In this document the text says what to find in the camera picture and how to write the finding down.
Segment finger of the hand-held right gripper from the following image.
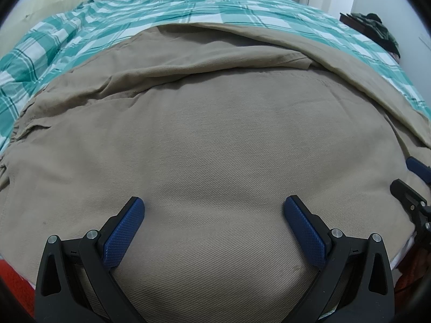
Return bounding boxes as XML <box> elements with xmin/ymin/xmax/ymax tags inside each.
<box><xmin>390</xmin><ymin>179</ymin><xmax>431</xmax><ymax>243</ymax></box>
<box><xmin>406</xmin><ymin>156</ymin><xmax>431</xmax><ymax>186</ymax></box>

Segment dark clothes pile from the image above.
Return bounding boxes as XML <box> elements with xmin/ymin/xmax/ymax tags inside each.
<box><xmin>350</xmin><ymin>13</ymin><xmax>401</xmax><ymax>58</ymax></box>

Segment dark wooden furniture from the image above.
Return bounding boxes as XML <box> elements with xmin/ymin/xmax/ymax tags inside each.
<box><xmin>339</xmin><ymin>13</ymin><xmax>371</xmax><ymax>36</ymax></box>

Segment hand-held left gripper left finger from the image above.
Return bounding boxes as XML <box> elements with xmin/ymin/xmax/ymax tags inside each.
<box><xmin>34</xmin><ymin>196</ymin><xmax>149</xmax><ymax>323</ymax></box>

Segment cream pillow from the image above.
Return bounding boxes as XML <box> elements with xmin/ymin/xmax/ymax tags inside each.
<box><xmin>20</xmin><ymin>0</ymin><xmax>89</xmax><ymax>24</ymax></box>

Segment beige pants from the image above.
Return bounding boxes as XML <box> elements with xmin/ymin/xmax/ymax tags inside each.
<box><xmin>0</xmin><ymin>22</ymin><xmax>431</xmax><ymax>323</ymax></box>

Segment white towel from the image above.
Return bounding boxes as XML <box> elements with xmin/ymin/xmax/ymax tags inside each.
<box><xmin>390</xmin><ymin>235</ymin><xmax>417</xmax><ymax>271</ymax></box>

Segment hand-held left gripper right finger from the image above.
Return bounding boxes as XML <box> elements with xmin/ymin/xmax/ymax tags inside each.
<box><xmin>284</xmin><ymin>194</ymin><xmax>395</xmax><ymax>323</ymax></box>

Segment green white plaid blanket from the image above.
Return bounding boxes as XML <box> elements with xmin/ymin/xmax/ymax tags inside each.
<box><xmin>0</xmin><ymin>0</ymin><xmax>431</xmax><ymax>152</ymax></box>

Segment orange red cloth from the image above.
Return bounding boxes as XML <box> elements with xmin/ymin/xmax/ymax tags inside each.
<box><xmin>0</xmin><ymin>258</ymin><xmax>38</xmax><ymax>317</ymax></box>

